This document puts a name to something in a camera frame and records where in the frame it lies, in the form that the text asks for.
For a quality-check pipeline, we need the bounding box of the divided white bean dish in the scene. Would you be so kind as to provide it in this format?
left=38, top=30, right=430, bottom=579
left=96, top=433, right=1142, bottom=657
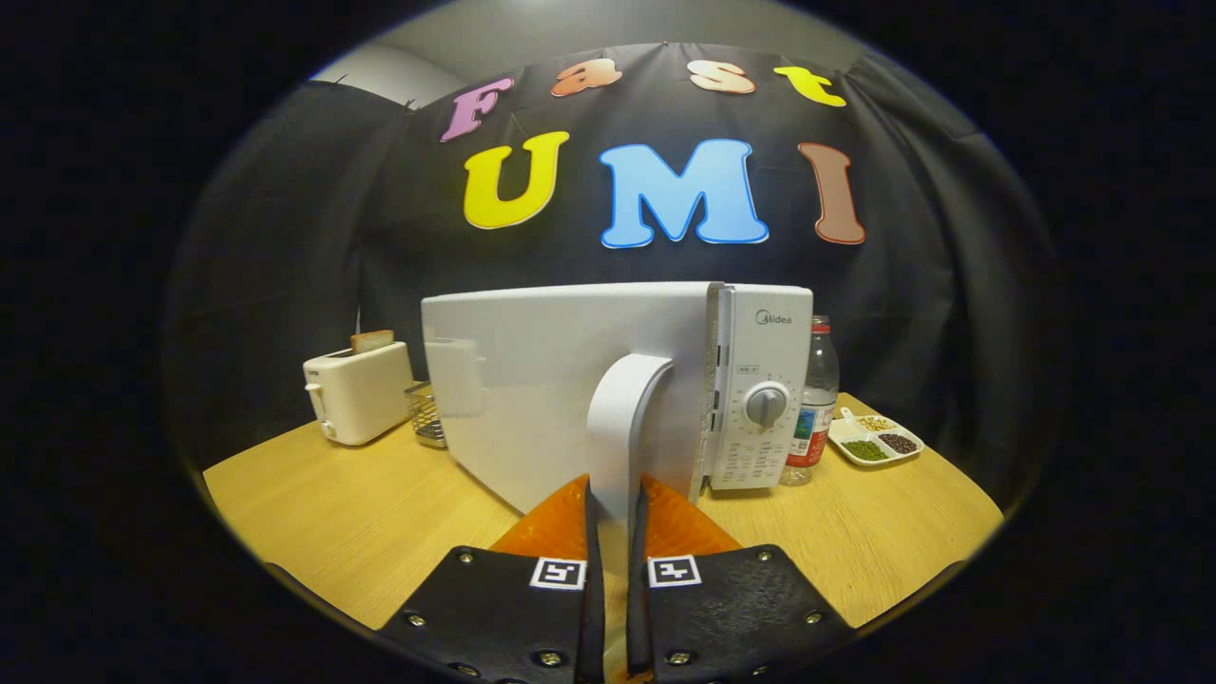
left=828, top=407, right=924, bottom=468

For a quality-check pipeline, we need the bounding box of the white microwave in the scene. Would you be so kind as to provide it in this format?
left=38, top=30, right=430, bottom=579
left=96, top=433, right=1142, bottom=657
left=421, top=281, right=815, bottom=666

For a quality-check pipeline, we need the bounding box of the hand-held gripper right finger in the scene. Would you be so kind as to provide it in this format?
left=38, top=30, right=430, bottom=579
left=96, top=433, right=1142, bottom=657
left=627, top=475, right=856, bottom=684

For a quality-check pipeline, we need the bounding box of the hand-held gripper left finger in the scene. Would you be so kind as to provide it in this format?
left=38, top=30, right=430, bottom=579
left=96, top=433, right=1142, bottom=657
left=380, top=475, right=606, bottom=684

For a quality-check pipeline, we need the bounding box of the red label water bottle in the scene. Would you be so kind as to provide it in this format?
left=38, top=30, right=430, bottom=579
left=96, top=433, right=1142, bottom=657
left=779, top=316, right=841, bottom=487

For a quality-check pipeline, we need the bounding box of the metal wire basket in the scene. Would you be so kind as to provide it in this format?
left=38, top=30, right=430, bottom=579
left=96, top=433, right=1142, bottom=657
left=406, top=382, right=447, bottom=449

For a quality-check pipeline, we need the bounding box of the white toaster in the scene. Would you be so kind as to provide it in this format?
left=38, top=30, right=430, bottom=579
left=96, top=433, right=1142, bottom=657
left=303, top=340, right=416, bottom=447

